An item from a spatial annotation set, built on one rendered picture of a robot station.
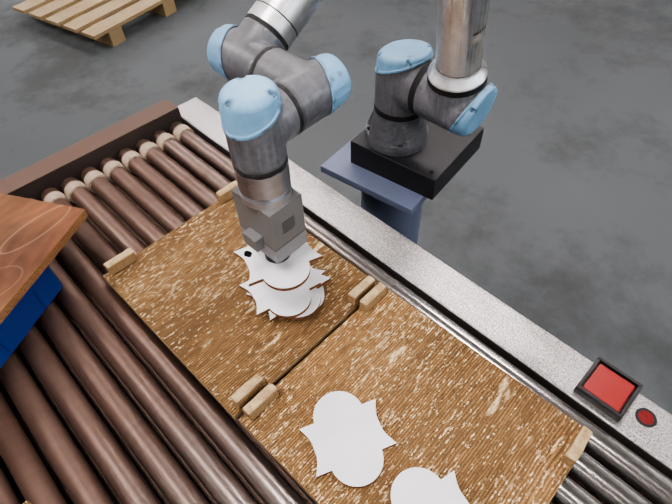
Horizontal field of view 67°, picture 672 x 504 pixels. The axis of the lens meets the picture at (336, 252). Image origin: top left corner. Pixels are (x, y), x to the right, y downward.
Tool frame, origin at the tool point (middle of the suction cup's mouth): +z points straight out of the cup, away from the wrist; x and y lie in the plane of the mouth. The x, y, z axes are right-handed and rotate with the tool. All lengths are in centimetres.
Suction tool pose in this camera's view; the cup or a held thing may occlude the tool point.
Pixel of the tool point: (278, 258)
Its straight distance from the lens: 85.1
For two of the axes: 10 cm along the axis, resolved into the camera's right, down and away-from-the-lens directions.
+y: 7.3, 5.1, -4.6
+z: 0.3, 6.4, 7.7
